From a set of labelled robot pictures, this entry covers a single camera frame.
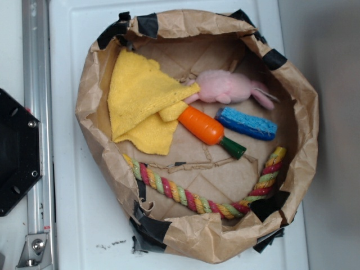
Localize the multicolored braided rope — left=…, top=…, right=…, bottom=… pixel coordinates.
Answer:
left=123, top=146, right=287, bottom=220

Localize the orange toy carrot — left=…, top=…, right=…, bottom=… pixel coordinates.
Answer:
left=178, top=106, right=246, bottom=160

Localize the yellow microfiber cloth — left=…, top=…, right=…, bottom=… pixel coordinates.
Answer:
left=107, top=49, right=200, bottom=155

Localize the pink plush bunny toy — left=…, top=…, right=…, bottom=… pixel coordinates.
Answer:
left=184, top=70, right=279, bottom=110

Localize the blue sponge block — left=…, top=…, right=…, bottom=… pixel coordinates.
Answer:
left=215, top=107, right=278, bottom=141

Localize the brown paper bag bin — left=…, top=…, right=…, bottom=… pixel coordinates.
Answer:
left=75, top=10, right=319, bottom=264

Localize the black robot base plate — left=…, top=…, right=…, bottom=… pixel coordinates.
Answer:
left=1, top=89, right=42, bottom=217

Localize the aluminium extrusion rail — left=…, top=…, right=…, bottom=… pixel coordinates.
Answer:
left=22, top=1, right=59, bottom=269

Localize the metal corner bracket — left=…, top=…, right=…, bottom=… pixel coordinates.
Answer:
left=16, top=233, right=52, bottom=269

